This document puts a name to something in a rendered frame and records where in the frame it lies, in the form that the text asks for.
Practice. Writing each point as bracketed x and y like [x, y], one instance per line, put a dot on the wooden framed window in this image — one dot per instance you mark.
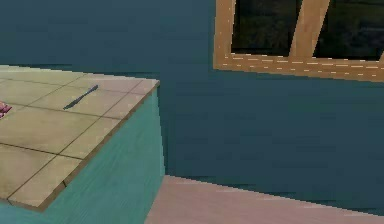
[266, 63]

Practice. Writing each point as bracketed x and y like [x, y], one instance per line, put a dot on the teal counter with tiled top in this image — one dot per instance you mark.
[110, 180]

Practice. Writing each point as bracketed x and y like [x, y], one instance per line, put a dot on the dark grey knife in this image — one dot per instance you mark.
[80, 97]

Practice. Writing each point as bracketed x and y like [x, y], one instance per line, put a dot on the pink red food item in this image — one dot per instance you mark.
[2, 109]

